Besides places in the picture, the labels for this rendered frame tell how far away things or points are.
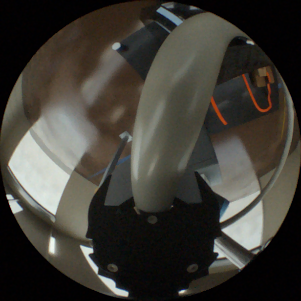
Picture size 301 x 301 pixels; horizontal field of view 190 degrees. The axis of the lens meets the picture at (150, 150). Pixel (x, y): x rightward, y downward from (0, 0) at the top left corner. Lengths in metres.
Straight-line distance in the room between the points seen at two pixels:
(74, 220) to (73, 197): 1.40
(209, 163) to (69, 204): 6.14
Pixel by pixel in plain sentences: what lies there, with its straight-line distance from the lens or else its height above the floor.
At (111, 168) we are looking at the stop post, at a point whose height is 0.68.
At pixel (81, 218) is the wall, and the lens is 6.36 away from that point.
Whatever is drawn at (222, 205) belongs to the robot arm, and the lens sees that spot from 0.73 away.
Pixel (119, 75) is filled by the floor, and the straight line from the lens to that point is 1.36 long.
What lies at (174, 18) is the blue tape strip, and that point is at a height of 0.78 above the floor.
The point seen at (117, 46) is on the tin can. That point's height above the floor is 0.14.
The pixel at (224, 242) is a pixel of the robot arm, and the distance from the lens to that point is 0.70.
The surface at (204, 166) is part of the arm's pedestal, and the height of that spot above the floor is 0.84.
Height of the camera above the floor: 1.22
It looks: 42 degrees down
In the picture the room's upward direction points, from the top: 167 degrees counter-clockwise
